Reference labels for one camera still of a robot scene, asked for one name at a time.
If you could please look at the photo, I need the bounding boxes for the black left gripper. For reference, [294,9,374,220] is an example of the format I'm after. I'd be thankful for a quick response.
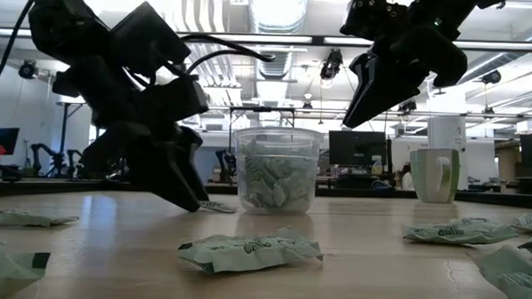
[49,55,215,213]

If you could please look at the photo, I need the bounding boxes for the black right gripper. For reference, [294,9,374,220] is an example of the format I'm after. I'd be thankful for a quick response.
[342,23,470,133]

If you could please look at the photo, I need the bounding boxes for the white column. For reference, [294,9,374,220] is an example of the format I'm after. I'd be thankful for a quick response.
[426,114,468,151]

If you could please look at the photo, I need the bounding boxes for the black overhead crossbeam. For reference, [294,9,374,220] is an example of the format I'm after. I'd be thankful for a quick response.
[0,23,532,55]

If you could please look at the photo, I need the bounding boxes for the person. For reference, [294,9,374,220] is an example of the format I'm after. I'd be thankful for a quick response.
[395,162,417,191]

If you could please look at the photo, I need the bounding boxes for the clear plastic cup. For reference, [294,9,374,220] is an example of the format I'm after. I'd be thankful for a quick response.
[229,124,325,217]

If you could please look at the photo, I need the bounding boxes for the green and white mug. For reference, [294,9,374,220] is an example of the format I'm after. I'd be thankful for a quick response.
[408,146,462,205]

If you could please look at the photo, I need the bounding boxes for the brown wooden cabinet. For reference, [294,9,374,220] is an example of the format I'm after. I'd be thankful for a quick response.
[493,139,522,189]

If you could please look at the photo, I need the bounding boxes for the black ceiling camera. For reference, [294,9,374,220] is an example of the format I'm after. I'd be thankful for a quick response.
[18,59,40,82]
[398,98,419,114]
[481,68,503,86]

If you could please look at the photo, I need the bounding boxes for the black overhead camera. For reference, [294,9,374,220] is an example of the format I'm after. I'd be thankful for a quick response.
[319,48,345,82]

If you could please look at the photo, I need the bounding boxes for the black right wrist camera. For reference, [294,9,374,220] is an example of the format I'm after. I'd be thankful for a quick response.
[339,0,409,43]

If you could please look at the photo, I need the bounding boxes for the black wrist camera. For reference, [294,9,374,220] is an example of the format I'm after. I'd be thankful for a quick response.
[339,0,409,43]
[107,0,194,80]

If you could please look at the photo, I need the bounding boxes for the black frame stand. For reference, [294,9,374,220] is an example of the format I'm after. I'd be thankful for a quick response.
[227,104,297,154]
[54,98,91,180]

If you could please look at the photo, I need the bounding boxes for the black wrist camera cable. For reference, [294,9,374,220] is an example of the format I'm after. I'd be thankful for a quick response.
[177,32,278,80]

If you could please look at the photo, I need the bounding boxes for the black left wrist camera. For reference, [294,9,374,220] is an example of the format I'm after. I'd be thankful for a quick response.
[107,0,194,80]

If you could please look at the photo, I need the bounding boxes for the silver ceiling duct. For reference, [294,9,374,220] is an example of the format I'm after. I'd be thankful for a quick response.
[245,0,310,81]

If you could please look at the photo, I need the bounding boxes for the black aluminium table frame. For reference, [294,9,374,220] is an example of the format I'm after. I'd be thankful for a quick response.
[0,174,532,218]

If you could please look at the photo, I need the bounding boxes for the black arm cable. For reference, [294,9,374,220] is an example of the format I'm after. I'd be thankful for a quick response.
[0,0,35,109]

